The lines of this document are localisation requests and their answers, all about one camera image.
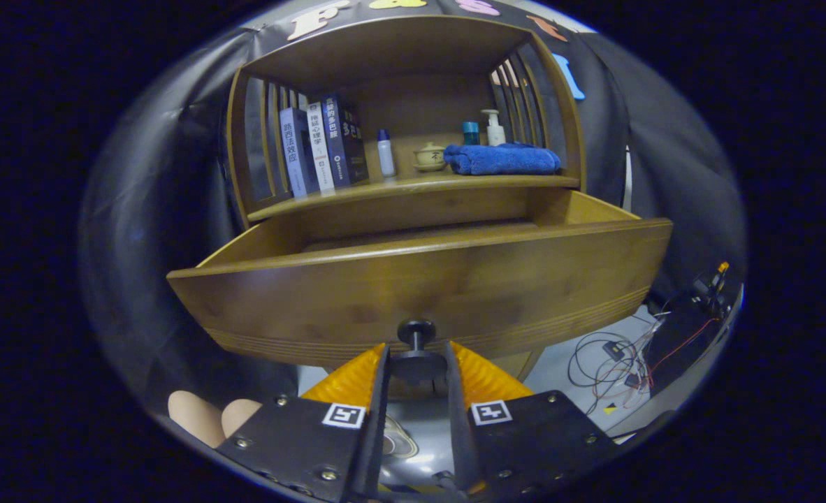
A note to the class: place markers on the white bottle with blue cap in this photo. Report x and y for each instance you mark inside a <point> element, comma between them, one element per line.
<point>386,157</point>

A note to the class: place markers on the light blue book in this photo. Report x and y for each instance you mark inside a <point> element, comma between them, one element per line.
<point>293,154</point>

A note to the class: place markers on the wooden drawer with black knob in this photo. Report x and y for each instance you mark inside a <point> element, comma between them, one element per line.
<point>420,286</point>

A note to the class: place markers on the white pump bottle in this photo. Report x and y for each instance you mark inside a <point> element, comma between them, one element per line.
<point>495,133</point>

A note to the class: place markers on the blue folded towel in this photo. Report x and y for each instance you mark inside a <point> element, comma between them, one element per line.
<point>504,161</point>

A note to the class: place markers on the teal bottle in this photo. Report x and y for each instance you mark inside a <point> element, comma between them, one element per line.
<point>470,133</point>

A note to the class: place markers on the beige lidded teacup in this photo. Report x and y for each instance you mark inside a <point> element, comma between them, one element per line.
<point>430,157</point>

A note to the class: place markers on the wooden countertop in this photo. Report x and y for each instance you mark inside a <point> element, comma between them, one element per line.
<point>399,185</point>

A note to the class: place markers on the white book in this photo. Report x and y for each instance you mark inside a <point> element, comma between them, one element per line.
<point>319,147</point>

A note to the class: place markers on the dark blue book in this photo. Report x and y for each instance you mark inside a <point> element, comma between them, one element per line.
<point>343,140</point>

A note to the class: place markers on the black tool with orange tip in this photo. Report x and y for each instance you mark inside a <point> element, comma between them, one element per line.
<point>713,286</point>

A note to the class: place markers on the wooden cabinet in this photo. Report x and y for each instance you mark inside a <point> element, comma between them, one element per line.
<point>413,112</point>

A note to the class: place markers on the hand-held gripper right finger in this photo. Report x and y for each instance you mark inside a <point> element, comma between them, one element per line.
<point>457,419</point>

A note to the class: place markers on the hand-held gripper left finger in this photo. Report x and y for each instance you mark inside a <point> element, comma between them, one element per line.
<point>378,419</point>

